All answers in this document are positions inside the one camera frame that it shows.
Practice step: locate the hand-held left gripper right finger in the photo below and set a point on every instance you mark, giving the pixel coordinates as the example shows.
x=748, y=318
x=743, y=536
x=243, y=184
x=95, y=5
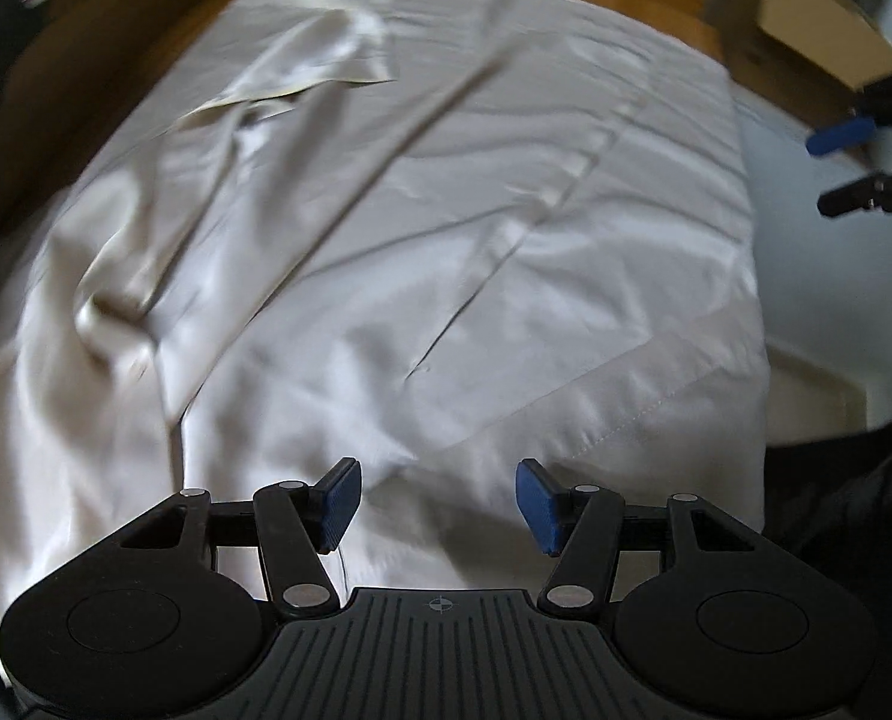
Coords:
x=537, y=499

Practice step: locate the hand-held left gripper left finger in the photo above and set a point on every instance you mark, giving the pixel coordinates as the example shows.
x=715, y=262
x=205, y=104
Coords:
x=339, y=501

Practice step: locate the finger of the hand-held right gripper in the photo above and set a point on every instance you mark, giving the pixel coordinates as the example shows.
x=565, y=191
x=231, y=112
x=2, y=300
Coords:
x=839, y=136
x=858, y=196

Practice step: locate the white short-sleeved shirt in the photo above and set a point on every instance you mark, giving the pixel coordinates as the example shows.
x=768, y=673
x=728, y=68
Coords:
x=416, y=262

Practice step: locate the cardboard box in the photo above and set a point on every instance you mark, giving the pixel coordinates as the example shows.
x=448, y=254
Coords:
x=805, y=11

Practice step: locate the person's dark clothing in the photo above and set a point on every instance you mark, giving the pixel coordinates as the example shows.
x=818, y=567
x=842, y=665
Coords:
x=850, y=495

